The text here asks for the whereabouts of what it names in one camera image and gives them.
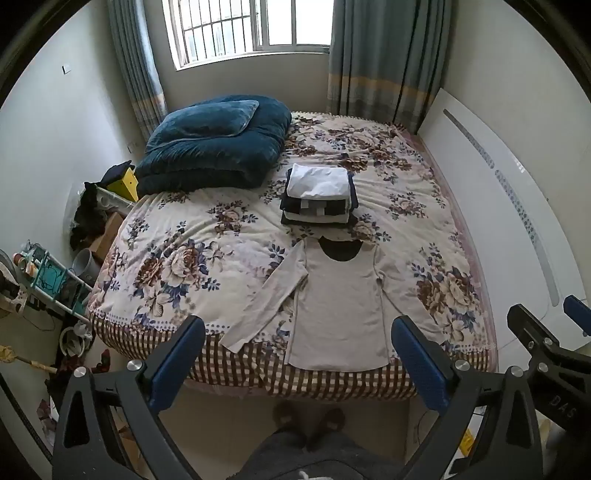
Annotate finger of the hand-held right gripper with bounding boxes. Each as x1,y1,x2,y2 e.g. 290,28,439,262
563,295,591,336
506,303,562,366

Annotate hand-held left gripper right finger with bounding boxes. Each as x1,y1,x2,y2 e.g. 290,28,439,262
390,315,544,480

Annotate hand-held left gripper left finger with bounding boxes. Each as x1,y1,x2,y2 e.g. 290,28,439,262
52,315,207,480

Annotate beige long-sleeve shirt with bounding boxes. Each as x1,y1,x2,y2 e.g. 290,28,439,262
219,236,447,373

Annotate black clothes pile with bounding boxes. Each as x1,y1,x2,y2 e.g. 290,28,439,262
68,182,110,251

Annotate stack of folded clothes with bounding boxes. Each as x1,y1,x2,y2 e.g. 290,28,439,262
280,172,361,228

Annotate white headboard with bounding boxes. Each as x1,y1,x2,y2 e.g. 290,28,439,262
417,87,588,352

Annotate bed with floral sheet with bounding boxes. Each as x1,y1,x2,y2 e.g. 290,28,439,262
87,110,500,402

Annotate person's brown slipper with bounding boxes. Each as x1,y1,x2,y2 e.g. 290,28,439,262
307,407,346,452
272,401,308,433

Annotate person's grey trousers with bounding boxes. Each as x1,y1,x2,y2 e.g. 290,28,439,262
239,426,403,480

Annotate cardboard box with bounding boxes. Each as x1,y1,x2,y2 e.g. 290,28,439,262
89,212,126,265

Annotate teal shelf cart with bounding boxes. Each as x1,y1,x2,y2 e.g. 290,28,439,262
13,239,94,326

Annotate yellow duster stick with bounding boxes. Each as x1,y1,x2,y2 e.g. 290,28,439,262
0,344,59,375

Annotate yellow box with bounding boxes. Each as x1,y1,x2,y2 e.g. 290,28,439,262
106,168,140,202

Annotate striped folded garment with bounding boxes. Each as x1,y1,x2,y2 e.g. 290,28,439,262
282,196,352,219

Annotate blue folded quilt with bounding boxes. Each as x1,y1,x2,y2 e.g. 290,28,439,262
134,95,292,197

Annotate white folded garment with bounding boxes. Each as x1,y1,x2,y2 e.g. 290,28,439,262
287,163,351,200

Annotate blue pillow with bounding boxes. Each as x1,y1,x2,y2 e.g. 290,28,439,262
146,99,260,149

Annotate narrow blue-grey curtain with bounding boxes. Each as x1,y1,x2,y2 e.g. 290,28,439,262
106,0,168,140

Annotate wide blue-grey curtain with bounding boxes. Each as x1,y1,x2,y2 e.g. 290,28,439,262
326,0,456,136

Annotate barred window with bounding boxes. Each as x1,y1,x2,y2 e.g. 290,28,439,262
168,0,334,71

